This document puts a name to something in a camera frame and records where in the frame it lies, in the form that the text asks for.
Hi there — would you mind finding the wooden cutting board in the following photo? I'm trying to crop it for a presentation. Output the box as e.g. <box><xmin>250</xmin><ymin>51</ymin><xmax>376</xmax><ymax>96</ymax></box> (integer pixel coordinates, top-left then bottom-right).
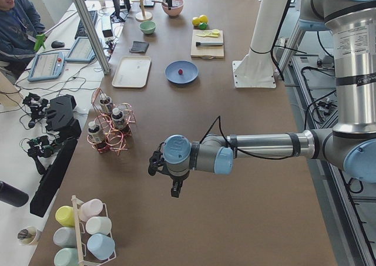
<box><xmin>190</xmin><ymin>29</ymin><xmax>224</xmax><ymax>59</ymax></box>

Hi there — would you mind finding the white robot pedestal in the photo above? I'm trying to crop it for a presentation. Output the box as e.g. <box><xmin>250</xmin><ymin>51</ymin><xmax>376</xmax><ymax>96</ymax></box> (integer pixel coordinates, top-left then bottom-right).
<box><xmin>233</xmin><ymin>0</ymin><xmax>291</xmax><ymax>89</ymax></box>

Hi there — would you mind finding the black handled knife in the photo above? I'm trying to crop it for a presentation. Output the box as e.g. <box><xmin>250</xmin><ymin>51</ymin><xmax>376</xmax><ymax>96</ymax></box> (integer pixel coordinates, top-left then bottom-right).
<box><xmin>195</xmin><ymin>42</ymin><xmax>224</xmax><ymax>47</ymax></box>

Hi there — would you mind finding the mint cup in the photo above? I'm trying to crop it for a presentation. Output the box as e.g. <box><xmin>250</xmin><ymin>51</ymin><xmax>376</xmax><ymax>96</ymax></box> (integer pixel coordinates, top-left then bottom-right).
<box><xmin>54</xmin><ymin>248</ymin><xmax>79</xmax><ymax>266</ymax></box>

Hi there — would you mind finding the black computer mouse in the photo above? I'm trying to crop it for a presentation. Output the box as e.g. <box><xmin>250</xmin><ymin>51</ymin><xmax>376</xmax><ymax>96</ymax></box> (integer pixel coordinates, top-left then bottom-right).
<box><xmin>51</xmin><ymin>41</ymin><xmax>65</xmax><ymax>49</ymax></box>

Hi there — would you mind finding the grey cup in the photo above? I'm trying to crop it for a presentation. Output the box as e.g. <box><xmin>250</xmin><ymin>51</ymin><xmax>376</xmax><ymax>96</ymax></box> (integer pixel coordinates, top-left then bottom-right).
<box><xmin>53</xmin><ymin>227</ymin><xmax>76</xmax><ymax>248</ymax></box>

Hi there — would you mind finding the blue cup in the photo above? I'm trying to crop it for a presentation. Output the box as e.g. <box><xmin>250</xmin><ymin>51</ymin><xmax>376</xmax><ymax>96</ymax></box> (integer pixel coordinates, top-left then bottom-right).
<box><xmin>86</xmin><ymin>233</ymin><xmax>115</xmax><ymax>260</ymax></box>

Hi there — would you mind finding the blue plate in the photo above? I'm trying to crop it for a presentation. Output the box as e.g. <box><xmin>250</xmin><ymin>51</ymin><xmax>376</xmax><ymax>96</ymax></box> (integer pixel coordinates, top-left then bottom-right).
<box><xmin>164</xmin><ymin>60</ymin><xmax>199</xmax><ymax>85</ymax></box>

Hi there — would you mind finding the yellow lemon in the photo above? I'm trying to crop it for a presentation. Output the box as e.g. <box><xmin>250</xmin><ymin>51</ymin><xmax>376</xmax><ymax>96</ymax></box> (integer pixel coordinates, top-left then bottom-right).
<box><xmin>199</xmin><ymin>14</ymin><xmax>209</xmax><ymax>23</ymax></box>
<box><xmin>192</xmin><ymin>17</ymin><xmax>201</xmax><ymax>27</ymax></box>

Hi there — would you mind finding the black thermos bottle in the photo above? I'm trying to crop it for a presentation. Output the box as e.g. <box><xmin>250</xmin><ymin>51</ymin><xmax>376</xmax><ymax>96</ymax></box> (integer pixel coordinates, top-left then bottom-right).
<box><xmin>0</xmin><ymin>181</ymin><xmax>29</xmax><ymax>207</ymax></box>

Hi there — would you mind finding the person in blue jacket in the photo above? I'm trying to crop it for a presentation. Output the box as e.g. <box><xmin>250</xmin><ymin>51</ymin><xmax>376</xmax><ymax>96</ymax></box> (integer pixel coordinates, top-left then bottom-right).
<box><xmin>1</xmin><ymin>0</ymin><xmax>45</xmax><ymax>64</ymax></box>

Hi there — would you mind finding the yellow cup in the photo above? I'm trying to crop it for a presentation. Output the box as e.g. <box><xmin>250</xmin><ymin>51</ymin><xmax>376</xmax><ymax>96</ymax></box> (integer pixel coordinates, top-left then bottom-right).
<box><xmin>55</xmin><ymin>206</ymin><xmax>75</xmax><ymax>227</ymax></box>

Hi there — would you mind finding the paper cup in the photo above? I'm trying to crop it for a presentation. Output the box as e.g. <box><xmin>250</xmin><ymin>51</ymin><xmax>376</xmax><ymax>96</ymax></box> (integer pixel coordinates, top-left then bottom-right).
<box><xmin>17</xmin><ymin>226</ymin><xmax>42</xmax><ymax>245</ymax></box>

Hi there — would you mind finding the wooden cup tree stand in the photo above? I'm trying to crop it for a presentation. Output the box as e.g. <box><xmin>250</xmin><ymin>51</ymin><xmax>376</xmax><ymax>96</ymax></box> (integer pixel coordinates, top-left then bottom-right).
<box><xmin>134</xmin><ymin>0</ymin><xmax>153</xmax><ymax>22</ymax></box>

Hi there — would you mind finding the black keyboard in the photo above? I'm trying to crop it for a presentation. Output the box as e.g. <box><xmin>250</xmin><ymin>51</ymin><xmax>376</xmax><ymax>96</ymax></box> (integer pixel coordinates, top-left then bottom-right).
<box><xmin>73</xmin><ymin>9</ymin><xmax>99</xmax><ymax>40</ymax></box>

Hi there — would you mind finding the pink bowl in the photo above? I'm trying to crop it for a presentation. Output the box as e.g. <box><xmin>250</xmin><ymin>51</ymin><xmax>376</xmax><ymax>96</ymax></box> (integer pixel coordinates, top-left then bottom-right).
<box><xmin>162</xmin><ymin>0</ymin><xmax>184</xmax><ymax>17</ymax></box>

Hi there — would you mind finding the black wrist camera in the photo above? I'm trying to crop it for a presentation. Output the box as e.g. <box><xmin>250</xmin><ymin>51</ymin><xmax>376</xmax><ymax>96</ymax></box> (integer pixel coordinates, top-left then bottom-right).
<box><xmin>147</xmin><ymin>150</ymin><xmax>165</xmax><ymax>176</ymax></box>

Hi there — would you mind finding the dark sauce bottle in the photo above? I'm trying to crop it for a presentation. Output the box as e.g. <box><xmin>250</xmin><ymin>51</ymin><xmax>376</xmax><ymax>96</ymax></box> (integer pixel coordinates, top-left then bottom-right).
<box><xmin>88</xmin><ymin>121</ymin><xmax>106</xmax><ymax>150</ymax></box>
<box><xmin>111</xmin><ymin>107</ymin><xmax>130</xmax><ymax>133</ymax></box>
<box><xmin>99</xmin><ymin>93</ymin><xmax>113</xmax><ymax>114</ymax></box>

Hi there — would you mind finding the blue teach pendant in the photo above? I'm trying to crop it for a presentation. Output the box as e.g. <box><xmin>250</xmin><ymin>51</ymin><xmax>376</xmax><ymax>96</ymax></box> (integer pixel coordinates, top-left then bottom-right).
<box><xmin>28</xmin><ymin>52</ymin><xmax>65</xmax><ymax>82</ymax></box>
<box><xmin>65</xmin><ymin>37</ymin><xmax>95</xmax><ymax>63</ymax></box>

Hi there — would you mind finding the green lime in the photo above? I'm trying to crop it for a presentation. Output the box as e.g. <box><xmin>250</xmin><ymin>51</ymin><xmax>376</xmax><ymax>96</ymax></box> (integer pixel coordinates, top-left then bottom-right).
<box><xmin>198</xmin><ymin>22</ymin><xmax>207</xmax><ymax>30</ymax></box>

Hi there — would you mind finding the wooden cup rack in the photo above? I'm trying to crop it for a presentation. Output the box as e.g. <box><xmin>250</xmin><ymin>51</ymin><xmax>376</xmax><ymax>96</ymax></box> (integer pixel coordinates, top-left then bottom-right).
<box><xmin>71</xmin><ymin>195</ymin><xmax>117</xmax><ymax>266</ymax></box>

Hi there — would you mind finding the white cup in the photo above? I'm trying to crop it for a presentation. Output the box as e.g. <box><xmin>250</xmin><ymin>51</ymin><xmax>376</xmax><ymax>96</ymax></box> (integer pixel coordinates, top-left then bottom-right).
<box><xmin>85</xmin><ymin>216</ymin><xmax>112</xmax><ymax>235</ymax></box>

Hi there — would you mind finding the mint green bowl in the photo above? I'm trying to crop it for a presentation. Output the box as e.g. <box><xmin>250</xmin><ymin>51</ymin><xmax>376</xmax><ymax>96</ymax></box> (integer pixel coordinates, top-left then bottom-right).
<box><xmin>139</xmin><ymin>21</ymin><xmax>156</xmax><ymax>35</ymax></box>

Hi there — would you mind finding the copper wire bottle rack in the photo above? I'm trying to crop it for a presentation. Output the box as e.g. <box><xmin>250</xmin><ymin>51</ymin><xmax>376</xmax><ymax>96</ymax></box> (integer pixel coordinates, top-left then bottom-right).
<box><xmin>87</xmin><ymin>88</ymin><xmax>136</xmax><ymax>155</ymax></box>

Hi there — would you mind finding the cream plastic tray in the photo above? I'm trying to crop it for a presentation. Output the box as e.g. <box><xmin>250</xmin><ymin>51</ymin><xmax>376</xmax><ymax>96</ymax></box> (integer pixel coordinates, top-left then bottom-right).
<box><xmin>112</xmin><ymin>56</ymin><xmax>151</xmax><ymax>88</ymax></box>

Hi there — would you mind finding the pink cup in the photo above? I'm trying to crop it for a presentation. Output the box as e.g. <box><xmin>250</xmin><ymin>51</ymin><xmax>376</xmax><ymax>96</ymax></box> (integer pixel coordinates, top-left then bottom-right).
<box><xmin>78</xmin><ymin>198</ymin><xmax>103</xmax><ymax>221</ymax></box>

